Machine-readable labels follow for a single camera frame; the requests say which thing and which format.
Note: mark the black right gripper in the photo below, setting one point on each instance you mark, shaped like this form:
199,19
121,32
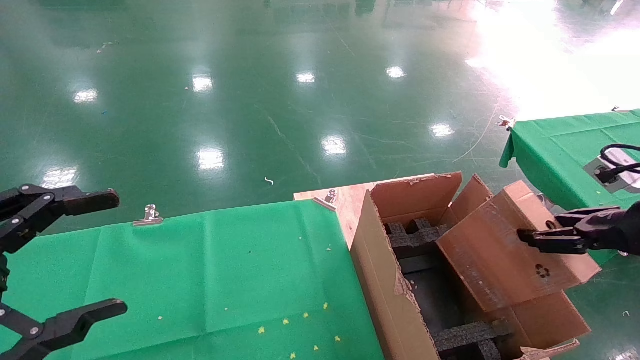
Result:
627,235

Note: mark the green tablecloth with clips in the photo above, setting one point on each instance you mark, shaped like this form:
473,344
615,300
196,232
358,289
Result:
200,275

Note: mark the large open cardboard carton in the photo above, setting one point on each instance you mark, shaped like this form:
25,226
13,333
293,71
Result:
380,280

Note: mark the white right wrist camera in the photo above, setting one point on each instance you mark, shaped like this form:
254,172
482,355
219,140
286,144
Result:
622,160

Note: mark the black foam insert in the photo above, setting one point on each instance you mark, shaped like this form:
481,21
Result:
465,337
410,237

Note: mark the white table leg bracket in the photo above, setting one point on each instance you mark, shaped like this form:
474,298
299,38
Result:
543,199

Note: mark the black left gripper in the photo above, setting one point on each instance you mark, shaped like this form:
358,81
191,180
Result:
2,272

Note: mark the small brown cardboard box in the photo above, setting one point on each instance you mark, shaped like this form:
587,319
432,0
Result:
500,265

